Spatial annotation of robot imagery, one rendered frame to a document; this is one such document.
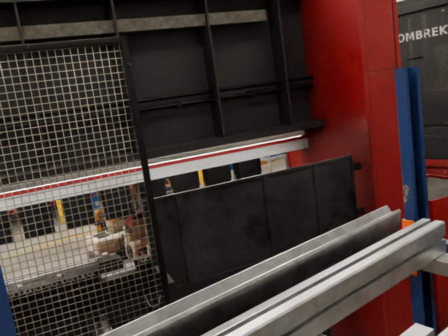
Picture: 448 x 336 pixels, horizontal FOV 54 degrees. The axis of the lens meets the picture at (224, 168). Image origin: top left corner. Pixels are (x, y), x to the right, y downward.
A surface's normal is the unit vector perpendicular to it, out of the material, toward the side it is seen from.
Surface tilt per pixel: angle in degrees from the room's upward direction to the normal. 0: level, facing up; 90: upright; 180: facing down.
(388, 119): 90
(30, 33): 90
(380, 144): 90
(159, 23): 90
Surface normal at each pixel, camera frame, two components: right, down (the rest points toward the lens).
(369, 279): 0.61, 0.05
